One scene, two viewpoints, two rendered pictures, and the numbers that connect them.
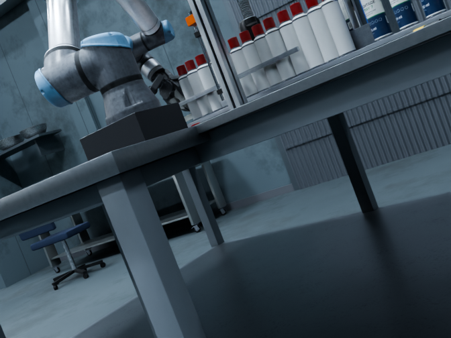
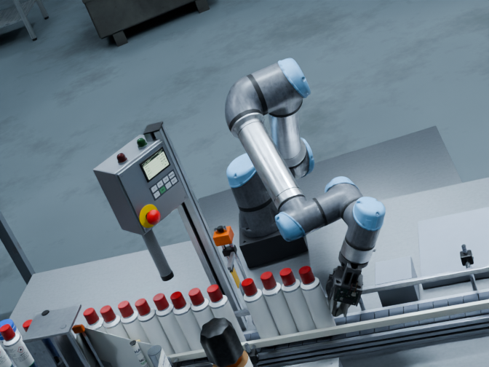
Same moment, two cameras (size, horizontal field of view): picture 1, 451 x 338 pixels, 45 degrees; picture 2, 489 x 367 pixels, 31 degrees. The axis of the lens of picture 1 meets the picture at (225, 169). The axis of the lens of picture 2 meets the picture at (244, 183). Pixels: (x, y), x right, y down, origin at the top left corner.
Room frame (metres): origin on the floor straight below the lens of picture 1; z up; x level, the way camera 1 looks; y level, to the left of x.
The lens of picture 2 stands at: (3.68, -0.69, 2.35)
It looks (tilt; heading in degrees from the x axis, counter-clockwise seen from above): 28 degrees down; 159
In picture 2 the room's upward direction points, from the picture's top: 22 degrees counter-clockwise
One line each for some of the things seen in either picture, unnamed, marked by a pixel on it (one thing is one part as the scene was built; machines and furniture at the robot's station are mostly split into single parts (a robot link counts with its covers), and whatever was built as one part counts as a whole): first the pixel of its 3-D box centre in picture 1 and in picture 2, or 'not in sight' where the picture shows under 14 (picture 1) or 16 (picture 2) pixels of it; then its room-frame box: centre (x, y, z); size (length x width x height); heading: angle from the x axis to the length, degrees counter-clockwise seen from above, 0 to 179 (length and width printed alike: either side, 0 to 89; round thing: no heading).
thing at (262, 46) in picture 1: (267, 55); (189, 324); (1.76, -0.26, 0.98); 0.05 x 0.05 x 0.20
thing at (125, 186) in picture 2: not in sight; (142, 184); (1.69, -0.20, 1.38); 0.17 x 0.10 x 0.19; 106
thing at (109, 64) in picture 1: (108, 60); (249, 178); (1.43, 0.18, 1.08); 0.13 x 0.12 x 0.14; 77
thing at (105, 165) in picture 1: (103, 174); (327, 234); (1.52, 0.33, 0.81); 0.90 x 0.90 x 0.04; 60
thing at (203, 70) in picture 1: (209, 82); (278, 305); (1.91, -0.06, 0.98); 0.05 x 0.05 x 0.20
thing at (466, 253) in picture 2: not in sight; (471, 275); (2.17, 0.37, 0.91); 0.07 x 0.03 x 0.17; 141
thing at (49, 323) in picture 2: not in sight; (52, 322); (1.64, -0.56, 1.14); 0.14 x 0.11 x 0.01; 51
